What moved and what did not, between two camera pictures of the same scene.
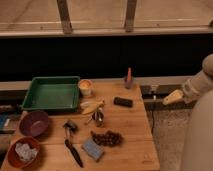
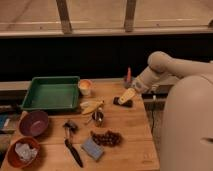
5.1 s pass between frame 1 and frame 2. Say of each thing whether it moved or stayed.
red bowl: stayed
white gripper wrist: moved
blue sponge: stayed
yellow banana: stayed
